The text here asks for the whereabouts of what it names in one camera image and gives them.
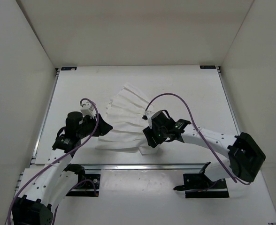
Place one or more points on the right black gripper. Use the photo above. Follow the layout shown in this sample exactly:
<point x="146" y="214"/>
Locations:
<point x="152" y="141"/>

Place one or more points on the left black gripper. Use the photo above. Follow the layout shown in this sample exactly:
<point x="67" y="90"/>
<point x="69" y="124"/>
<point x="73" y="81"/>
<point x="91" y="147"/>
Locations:
<point x="103" y="126"/>

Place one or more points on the white pleated skirt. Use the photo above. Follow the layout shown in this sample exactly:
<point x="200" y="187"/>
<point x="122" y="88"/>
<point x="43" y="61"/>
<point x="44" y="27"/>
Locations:
<point x="125" y="113"/>

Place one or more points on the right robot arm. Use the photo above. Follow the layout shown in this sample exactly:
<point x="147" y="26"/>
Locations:
<point x="239" y="155"/>

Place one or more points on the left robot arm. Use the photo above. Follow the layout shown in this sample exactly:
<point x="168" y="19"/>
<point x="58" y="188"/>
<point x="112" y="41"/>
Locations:
<point x="37" y="200"/>

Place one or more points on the left blue table label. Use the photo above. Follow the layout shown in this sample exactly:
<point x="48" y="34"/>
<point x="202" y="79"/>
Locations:
<point x="68" y="68"/>

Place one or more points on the blue table label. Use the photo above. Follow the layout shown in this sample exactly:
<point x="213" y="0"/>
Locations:
<point x="68" y="68"/>
<point x="207" y="67"/>

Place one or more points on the right blue table label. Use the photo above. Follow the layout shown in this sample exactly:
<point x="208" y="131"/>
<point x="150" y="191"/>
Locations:
<point x="207" y="67"/>

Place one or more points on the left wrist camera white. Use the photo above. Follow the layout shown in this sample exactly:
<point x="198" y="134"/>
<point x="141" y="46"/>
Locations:
<point x="87" y="109"/>

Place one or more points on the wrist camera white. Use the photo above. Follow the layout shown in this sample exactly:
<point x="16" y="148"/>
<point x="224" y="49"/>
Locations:
<point x="87" y="109"/>
<point x="147" y="115"/>

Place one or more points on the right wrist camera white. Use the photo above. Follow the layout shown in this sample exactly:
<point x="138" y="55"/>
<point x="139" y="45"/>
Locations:
<point x="147" y="115"/>

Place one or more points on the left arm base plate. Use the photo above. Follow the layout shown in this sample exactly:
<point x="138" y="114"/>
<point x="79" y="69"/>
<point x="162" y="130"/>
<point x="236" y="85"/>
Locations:
<point x="89" y="188"/>

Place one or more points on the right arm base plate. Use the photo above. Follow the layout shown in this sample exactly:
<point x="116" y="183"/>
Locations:
<point x="198" y="185"/>

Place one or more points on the aluminium table front rail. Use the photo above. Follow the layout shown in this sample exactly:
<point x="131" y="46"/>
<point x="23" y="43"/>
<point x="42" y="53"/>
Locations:
<point x="142" y="166"/>

